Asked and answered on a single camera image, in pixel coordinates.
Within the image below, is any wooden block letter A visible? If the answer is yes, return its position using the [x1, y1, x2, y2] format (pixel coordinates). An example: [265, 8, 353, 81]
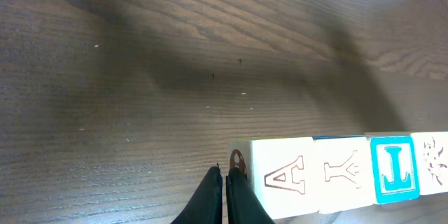
[411, 132, 447, 195]

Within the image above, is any wooden block ladybug yellow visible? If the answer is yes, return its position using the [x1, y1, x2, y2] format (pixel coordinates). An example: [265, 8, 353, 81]
[314, 136, 375, 214]

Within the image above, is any black left gripper pointed left finger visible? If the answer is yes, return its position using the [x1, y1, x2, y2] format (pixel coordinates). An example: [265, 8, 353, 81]
[171, 165, 223, 224]

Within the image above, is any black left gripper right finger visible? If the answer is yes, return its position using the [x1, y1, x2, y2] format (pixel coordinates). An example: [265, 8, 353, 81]
[226, 167, 274, 224]

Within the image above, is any wooden block letter G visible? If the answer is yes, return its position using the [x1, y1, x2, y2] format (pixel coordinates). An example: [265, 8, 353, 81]
[227, 136, 319, 219]

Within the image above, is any wooden block blue top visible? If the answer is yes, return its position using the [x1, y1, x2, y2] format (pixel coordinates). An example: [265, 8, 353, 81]
[365, 132, 421, 204]

